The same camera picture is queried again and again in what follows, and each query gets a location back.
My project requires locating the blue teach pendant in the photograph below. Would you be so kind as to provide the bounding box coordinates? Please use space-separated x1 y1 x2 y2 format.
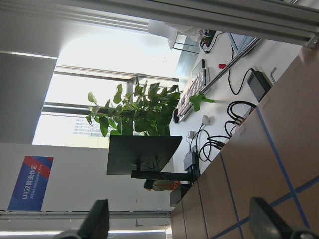
227 33 255 55

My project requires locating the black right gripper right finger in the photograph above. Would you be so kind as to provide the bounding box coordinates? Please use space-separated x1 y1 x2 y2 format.
249 197 319 239

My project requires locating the green plastic clamp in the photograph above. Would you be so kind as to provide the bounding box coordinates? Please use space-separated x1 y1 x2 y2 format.
189 93 215 112

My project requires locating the green potted plant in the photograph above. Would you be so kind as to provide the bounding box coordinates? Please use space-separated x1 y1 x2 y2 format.
86 78 181 137

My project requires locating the black power adapter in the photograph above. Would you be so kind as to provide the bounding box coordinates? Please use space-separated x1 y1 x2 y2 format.
247 69 271 102

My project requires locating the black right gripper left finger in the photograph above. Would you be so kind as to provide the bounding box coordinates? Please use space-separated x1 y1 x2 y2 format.
53 199 110 239

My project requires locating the aluminium frame post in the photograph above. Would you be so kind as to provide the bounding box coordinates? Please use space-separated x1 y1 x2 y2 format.
0 0 319 50

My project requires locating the white keyboard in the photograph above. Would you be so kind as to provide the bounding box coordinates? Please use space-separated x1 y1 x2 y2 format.
177 59 210 122

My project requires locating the blue red wall sign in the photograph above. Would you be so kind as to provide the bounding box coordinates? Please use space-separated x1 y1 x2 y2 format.
8 156 54 211

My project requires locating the black computer monitor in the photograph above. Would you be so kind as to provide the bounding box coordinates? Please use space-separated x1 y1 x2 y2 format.
106 135 182 175

